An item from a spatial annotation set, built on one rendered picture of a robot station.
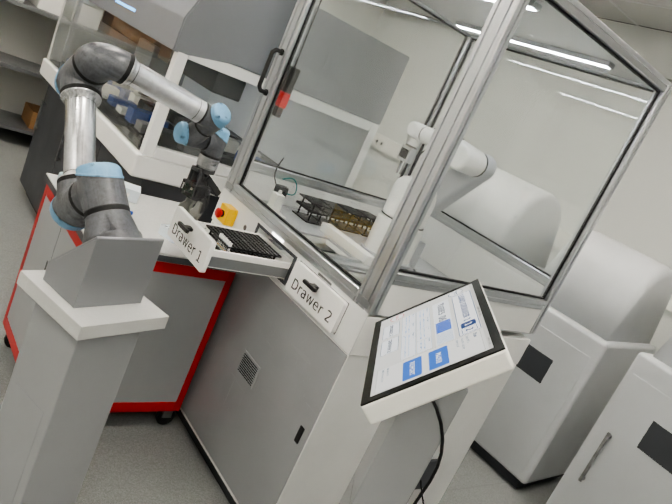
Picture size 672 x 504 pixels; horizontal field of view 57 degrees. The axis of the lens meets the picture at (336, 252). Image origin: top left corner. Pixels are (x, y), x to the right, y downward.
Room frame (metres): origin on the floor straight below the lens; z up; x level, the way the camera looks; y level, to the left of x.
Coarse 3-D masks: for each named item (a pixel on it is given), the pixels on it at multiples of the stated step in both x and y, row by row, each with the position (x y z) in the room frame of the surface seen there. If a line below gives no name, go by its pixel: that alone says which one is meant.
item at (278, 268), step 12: (204, 228) 2.09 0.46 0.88; (228, 228) 2.15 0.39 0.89; (264, 240) 2.23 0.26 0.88; (216, 252) 1.86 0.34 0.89; (228, 252) 1.90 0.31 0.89; (216, 264) 1.87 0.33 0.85; (228, 264) 1.90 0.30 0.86; (240, 264) 1.93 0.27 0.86; (252, 264) 1.96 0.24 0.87; (264, 264) 2.00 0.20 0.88; (276, 264) 2.03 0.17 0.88; (288, 264) 2.06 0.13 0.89; (276, 276) 2.04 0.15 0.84
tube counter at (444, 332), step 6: (438, 318) 1.47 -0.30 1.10; (444, 318) 1.45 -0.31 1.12; (450, 318) 1.44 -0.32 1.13; (438, 324) 1.43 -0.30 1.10; (444, 324) 1.41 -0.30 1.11; (450, 324) 1.39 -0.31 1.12; (438, 330) 1.39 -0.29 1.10; (444, 330) 1.37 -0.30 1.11; (450, 330) 1.36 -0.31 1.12; (438, 336) 1.35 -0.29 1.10; (444, 336) 1.33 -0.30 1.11; (450, 336) 1.32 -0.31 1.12; (438, 342) 1.31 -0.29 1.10; (444, 342) 1.30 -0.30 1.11
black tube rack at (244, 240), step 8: (224, 232) 2.06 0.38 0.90; (232, 232) 2.10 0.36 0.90; (240, 232) 2.14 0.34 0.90; (216, 240) 2.03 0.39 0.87; (232, 240) 2.01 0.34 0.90; (240, 240) 2.05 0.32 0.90; (248, 240) 2.09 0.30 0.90; (256, 240) 2.14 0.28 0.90; (216, 248) 1.97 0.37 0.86; (240, 248) 1.97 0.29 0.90; (248, 248) 2.01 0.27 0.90; (256, 248) 2.04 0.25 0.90; (264, 248) 2.09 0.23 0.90; (272, 248) 2.13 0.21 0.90; (256, 256) 2.06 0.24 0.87; (264, 256) 2.09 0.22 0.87; (272, 256) 2.06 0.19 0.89; (280, 256) 2.08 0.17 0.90
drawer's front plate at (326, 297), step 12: (300, 264) 2.00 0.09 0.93; (300, 276) 1.99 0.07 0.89; (312, 276) 1.95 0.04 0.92; (288, 288) 2.01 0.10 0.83; (300, 288) 1.97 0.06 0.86; (324, 288) 1.89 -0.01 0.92; (300, 300) 1.95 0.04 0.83; (324, 300) 1.87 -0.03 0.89; (336, 300) 1.84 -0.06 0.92; (312, 312) 1.89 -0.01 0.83; (324, 312) 1.86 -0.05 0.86; (336, 312) 1.82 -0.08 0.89; (324, 324) 1.84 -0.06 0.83; (336, 324) 1.82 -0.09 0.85
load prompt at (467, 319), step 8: (456, 296) 1.58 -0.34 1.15; (464, 296) 1.56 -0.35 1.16; (456, 304) 1.52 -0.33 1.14; (464, 304) 1.49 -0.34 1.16; (472, 304) 1.47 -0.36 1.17; (456, 312) 1.46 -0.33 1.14; (464, 312) 1.44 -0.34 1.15; (472, 312) 1.41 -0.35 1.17; (456, 320) 1.40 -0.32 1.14; (464, 320) 1.38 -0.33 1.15; (472, 320) 1.36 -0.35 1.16; (464, 328) 1.33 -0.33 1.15; (472, 328) 1.31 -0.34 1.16
